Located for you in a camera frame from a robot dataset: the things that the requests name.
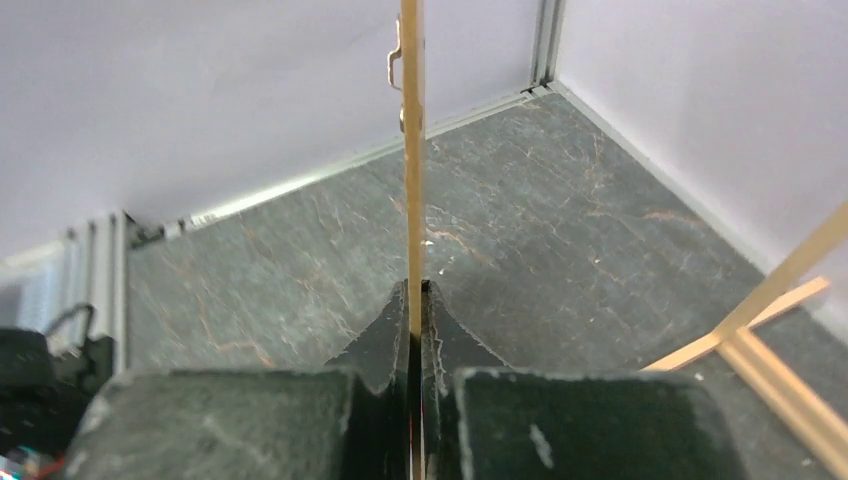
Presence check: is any wooden clothes rack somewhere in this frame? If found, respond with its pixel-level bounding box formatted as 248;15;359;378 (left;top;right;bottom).
643;203;847;479

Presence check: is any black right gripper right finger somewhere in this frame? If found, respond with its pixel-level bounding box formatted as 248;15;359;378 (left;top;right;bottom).
422;281;746;479

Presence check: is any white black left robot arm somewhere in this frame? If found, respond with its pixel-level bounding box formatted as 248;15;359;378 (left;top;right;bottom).
1;303;115;457

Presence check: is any brown fibreboard backing board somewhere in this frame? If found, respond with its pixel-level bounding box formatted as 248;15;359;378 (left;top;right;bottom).
387;0;426;479

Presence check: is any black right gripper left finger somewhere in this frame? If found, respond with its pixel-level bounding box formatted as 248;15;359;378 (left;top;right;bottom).
62;282;410;479

